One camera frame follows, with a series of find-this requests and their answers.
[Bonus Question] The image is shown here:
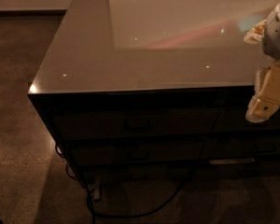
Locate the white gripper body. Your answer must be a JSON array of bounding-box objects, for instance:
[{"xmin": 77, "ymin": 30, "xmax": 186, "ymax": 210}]
[{"xmin": 262, "ymin": 2, "xmax": 280, "ymax": 60}]

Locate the grey drawer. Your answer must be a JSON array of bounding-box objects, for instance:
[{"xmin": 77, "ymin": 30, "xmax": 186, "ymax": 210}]
[{"xmin": 53, "ymin": 108, "xmax": 218, "ymax": 140}]

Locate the top right drawer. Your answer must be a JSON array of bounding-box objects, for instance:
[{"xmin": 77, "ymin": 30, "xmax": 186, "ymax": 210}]
[{"xmin": 213, "ymin": 107, "xmax": 280, "ymax": 133}]

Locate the black power cable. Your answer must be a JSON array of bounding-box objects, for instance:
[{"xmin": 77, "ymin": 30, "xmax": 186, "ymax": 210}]
[{"xmin": 54, "ymin": 107, "xmax": 222, "ymax": 224}]

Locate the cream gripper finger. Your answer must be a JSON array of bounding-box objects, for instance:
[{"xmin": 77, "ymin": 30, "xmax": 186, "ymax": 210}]
[
  {"xmin": 244, "ymin": 20, "xmax": 266, "ymax": 45},
  {"xmin": 245, "ymin": 61, "xmax": 280, "ymax": 123}
]

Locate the middle left drawer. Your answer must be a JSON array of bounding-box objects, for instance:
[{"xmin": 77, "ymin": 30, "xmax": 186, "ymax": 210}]
[{"xmin": 71, "ymin": 140, "xmax": 203, "ymax": 166}]

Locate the middle right drawer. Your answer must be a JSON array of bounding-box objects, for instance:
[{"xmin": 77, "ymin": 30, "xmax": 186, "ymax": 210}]
[{"xmin": 201, "ymin": 134, "xmax": 280, "ymax": 160}]

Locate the grey drawer cabinet counter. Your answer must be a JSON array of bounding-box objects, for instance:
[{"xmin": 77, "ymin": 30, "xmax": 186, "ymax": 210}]
[{"xmin": 29, "ymin": 0, "xmax": 280, "ymax": 183}]

